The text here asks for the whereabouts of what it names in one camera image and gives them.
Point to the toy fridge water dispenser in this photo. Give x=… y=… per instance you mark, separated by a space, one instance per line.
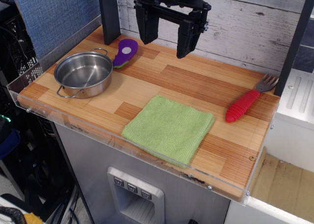
x=136 y=200

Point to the black plastic crate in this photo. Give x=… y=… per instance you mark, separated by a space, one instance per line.
x=17 y=53

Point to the blue fabric panel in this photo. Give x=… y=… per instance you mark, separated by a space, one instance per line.
x=51 y=22

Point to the black right vertical post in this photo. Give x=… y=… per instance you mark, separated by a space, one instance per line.
x=293 y=49

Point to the black left vertical post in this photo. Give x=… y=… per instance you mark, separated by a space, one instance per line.
x=110 y=20

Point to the red handled fork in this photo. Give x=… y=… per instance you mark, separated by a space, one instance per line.
x=241 y=105

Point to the purple toy eggplant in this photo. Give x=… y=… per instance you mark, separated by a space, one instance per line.
x=127 y=48

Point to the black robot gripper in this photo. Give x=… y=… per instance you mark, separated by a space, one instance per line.
x=190 y=15

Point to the stainless steel pan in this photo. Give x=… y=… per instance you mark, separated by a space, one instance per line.
x=84 y=75

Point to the black vertical post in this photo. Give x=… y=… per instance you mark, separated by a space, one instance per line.
x=110 y=20
x=293 y=49

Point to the white toy sink counter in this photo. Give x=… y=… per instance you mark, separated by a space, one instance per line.
x=291 y=134

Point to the green cloth napkin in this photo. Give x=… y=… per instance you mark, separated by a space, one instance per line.
x=169 y=130

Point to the clear acrylic table guard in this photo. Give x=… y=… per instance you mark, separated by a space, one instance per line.
x=226 y=158

